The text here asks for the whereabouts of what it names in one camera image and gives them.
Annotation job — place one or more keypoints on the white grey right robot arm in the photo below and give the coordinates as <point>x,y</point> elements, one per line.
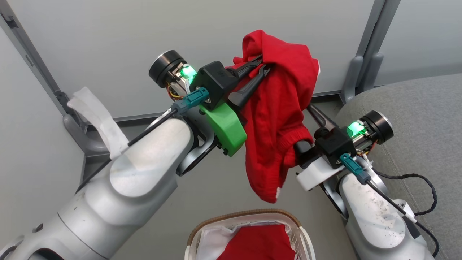
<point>375,224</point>

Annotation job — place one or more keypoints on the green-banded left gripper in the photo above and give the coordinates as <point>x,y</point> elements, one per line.
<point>227,126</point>

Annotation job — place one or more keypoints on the grey partition post with foot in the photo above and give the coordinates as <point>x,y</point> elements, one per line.
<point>21,39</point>

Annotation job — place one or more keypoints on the grey slotted partition post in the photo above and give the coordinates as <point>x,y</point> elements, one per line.
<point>373,36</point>

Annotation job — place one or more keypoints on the red sweatshirt with white trim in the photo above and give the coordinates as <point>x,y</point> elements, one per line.
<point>274,119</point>

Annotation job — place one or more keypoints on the white cloth basket liner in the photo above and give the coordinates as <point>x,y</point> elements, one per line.
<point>213,242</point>

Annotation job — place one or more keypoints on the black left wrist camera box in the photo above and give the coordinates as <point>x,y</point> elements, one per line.
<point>216,83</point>

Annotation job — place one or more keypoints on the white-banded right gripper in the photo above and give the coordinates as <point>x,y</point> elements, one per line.
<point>314,175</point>

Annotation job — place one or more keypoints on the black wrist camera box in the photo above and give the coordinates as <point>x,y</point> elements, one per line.
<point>216,83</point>
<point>335,146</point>

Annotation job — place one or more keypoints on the red garment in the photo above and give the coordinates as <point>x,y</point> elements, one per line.
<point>260,243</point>

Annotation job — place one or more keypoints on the grey fabric sofa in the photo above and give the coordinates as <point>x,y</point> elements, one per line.
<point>426,119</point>

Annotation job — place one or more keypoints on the white basket with brown rim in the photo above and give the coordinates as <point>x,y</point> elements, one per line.
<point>304,240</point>

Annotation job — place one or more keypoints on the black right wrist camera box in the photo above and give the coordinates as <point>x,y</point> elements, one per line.
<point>335,146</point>

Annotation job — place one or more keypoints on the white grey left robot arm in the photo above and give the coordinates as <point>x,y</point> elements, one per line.
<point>144,162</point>

